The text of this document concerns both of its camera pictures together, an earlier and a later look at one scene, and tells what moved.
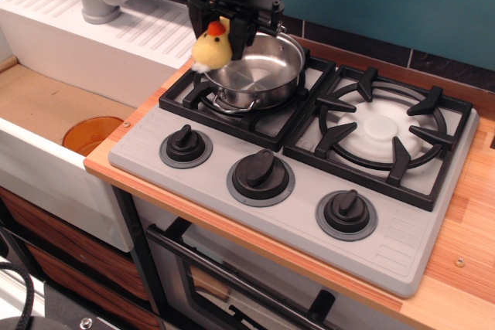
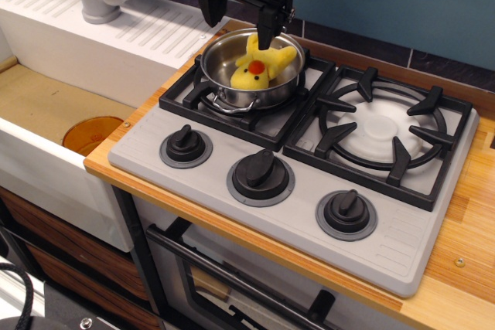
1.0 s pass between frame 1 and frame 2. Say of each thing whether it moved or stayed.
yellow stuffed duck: moved
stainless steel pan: stayed
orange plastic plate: stayed
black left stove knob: stayed
